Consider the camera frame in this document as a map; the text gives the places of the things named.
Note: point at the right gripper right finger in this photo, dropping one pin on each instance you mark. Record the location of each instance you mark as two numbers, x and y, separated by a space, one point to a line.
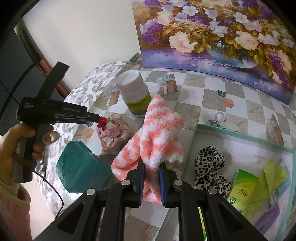
203 215

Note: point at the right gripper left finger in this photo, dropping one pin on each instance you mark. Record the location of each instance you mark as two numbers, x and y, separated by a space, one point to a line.
99 215

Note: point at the purple wet wipes pack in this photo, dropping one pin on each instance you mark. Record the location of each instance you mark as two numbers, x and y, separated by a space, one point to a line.
268 219

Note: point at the small green tissue pack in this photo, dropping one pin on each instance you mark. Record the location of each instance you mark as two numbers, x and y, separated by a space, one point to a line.
242 190

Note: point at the lime green microfiber cloth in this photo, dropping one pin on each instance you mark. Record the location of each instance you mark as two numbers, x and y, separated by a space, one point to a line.
268 185

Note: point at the leopard print scrunchie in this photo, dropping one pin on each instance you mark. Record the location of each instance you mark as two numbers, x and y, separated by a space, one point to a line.
207 164

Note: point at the pink floral scrunchie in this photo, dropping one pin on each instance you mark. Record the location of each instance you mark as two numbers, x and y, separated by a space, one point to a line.
113 133

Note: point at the pink white fuzzy sock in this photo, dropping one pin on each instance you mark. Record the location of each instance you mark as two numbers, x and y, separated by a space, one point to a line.
154 143

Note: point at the light blue face mask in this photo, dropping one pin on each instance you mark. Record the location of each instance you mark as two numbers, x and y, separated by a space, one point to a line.
275 196

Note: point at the person left hand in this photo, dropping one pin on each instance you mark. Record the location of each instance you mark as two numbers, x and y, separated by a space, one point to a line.
8 147

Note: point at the teal plastic toy box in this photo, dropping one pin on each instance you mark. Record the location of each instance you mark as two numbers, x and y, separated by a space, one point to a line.
79 169

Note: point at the teal shallow cardboard tray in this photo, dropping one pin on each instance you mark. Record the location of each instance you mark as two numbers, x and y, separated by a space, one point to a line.
246 159

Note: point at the white green pill bottle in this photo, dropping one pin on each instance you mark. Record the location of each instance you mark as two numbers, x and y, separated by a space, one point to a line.
134 91

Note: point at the checkered picture tablecloth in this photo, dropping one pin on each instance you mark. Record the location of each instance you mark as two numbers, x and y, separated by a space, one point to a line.
199 97

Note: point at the floral painting canvas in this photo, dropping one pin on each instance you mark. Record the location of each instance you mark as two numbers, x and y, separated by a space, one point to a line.
243 41

